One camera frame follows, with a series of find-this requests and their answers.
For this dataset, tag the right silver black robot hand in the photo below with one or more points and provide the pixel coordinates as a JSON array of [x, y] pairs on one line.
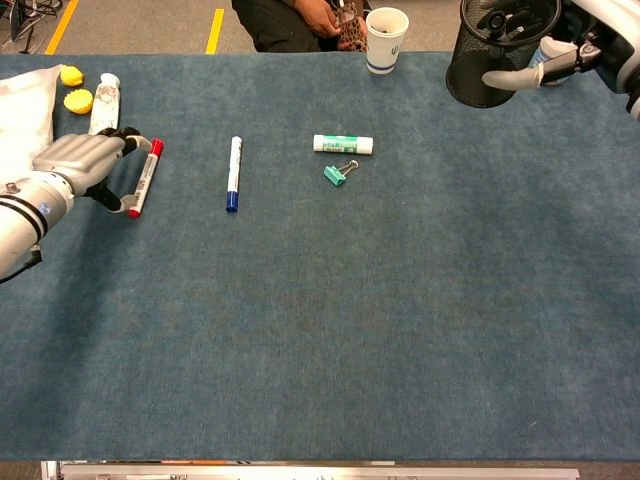
[[615, 35]]

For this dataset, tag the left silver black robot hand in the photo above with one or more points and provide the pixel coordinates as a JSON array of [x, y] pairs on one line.
[[75, 157]]

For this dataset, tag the red capped whiteboard marker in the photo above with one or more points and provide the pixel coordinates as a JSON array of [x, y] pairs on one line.
[[147, 172]]

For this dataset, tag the black capped whiteboard marker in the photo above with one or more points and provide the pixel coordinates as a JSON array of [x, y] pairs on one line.
[[497, 22]]

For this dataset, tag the black mesh pen holder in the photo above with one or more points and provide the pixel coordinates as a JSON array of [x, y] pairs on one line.
[[470, 65]]

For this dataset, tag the blue capped whiteboard marker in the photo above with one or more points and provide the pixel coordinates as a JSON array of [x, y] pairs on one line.
[[234, 170]]

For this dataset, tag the yellow ridged round cap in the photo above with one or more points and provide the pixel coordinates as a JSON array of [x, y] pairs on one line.
[[78, 101]]

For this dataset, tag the floral white cream tube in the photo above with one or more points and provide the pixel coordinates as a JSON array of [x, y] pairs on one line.
[[106, 100]]

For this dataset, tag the white plastic bag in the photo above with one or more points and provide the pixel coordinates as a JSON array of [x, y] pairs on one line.
[[22, 110]]

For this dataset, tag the yellow lemon shaped toy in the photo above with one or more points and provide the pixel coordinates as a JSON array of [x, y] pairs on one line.
[[71, 75]]

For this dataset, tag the white paper cup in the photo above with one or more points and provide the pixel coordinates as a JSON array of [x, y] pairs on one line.
[[385, 45]]

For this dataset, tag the seated person in dark clothes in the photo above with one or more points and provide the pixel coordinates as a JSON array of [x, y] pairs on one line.
[[280, 25]]

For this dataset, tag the teal binder clip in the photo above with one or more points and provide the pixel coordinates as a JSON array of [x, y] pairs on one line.
[[334, 176]]

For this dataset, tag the patterned phone in case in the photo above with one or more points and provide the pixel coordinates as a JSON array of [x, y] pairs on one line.
[[352, 30]]

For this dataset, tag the green white glue stick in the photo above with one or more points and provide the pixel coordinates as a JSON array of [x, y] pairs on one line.
[[342, 144]]

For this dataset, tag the blue felt table mat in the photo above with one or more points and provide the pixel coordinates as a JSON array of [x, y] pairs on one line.
[[320, 300]]

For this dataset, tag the aluminium profile rail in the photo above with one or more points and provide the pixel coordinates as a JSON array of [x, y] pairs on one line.
[[300, 472]]

